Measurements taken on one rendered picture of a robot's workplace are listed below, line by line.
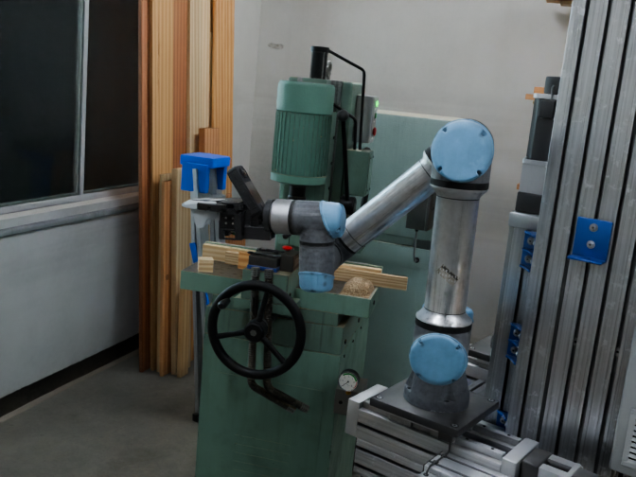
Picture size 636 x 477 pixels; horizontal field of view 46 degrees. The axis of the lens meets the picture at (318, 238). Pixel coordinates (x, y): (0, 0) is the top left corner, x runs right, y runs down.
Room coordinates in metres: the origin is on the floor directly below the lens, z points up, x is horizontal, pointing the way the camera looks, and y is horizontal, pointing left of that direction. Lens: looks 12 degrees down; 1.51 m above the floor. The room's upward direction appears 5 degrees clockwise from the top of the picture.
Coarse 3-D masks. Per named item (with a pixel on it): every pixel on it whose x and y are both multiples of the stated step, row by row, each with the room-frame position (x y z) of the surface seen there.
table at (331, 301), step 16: (192, 272) 2.23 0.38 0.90; (224, 272) 2.26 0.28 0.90; (240, 272) 2.28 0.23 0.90; (192, 288) 2.23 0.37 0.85; (208, 288) 2.22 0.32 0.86; (224, 288) 2.21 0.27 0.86; (336, 288) 2.20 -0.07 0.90; (240, 304) 2.10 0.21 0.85; (272, 304) 2.08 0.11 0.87; (304, 304) 2.15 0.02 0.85; (320, 304) 2.14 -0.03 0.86; (336, 304) 2.13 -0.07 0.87; (352, 304) 2.12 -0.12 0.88; (368, 304) 2.11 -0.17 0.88
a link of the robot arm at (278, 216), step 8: (280, 200) 1.57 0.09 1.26; (288, 200) 1.56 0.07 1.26; (272, 208) 1.55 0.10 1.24; (280, 208) 1.54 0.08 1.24; (288, 208) 1.54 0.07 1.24; (272, 216) 1.54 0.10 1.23; (280, 216) 1.54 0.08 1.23; (288, 216) 1.61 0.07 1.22; (272, 224) 1.54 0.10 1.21; (280, 224) 1.54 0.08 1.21; (288, 224) 1.60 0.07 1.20; (280, 232) 1.55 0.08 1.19; (288, 232) 1.54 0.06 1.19
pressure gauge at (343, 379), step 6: (342, 372) 2.08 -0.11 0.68; (348, 372) 2.06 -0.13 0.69; (354, 372) 2.07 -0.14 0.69; (342, 378) 2.06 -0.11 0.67; (348, 378) 2.06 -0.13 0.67; (354, 378) 2.06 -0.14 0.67; (342, 384) 2.06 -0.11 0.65; (348, 384) 2.06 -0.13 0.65; (354, 384) 2.06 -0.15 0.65; (348, 390) 2.06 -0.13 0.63
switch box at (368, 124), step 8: (360, 96) 2.57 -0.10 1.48; (368, 96) 2.57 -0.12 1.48; (360, 104) 2.57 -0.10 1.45; (368, 104) 2.57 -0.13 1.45; (360, 112) 2.57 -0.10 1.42; (368, 112) 2.57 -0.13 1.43; (376, 112) 2.64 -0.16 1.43; (368, 120) 2.57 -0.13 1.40; (368, 128) 2.57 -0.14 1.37; (368, 136) 2.56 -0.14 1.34
